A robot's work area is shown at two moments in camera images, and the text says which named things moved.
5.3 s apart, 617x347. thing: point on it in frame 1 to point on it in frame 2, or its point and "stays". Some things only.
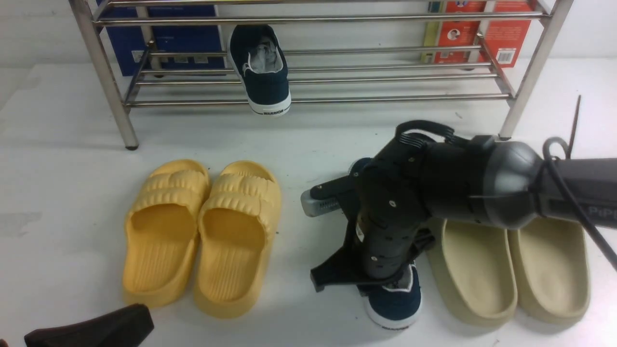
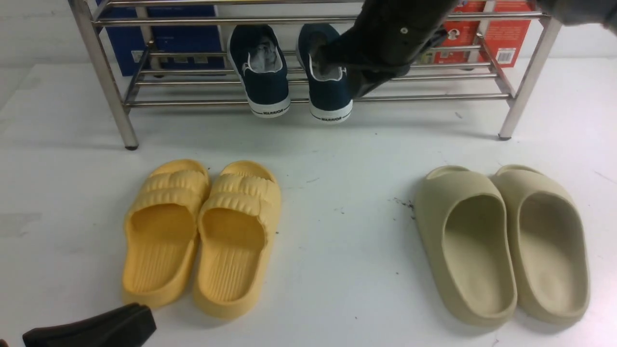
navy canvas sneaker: [395, 302] to [321, 50]
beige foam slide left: [476, 270] stays
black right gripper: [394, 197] to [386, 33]
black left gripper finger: [130, 326] stays
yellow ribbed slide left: [161, 230] stays
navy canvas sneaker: [259, 57] stays
